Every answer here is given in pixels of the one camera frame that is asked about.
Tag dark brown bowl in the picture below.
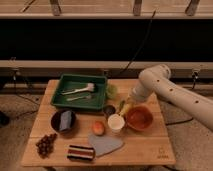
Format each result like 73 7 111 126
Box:
51 109 76 134

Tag dark avocado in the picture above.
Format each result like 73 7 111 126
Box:
103 105 116 117

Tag orange peach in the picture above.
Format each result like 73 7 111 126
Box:
92 121 105 136

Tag grey spoon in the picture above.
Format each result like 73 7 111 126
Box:
66 95 92 101

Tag white brush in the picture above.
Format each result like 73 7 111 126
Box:
62 83 95 95

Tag blue sponge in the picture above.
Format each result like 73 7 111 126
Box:
59 111 72 131

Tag black cable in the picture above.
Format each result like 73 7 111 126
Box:
114 9 157 77

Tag grey heart-shaped mat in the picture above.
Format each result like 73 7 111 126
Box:
88 134 124 157

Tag striped cloth block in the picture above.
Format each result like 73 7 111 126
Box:
67 145 95 161

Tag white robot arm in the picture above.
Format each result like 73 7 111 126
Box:
130 64 213 132

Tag white cup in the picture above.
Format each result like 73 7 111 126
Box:
107 114 125 133

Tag yellow banana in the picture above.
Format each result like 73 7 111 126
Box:
119 103 132 116

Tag green plastic tray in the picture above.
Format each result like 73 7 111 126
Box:
51 74 107 111

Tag green lettuce toy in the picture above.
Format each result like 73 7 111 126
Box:
106 84 117 99

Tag red bowl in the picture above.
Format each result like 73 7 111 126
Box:
125 106 153 131

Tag purple grapes bunch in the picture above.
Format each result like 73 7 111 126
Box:
36 133 57 158

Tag wooden table board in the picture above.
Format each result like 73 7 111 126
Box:
21 80 176 167

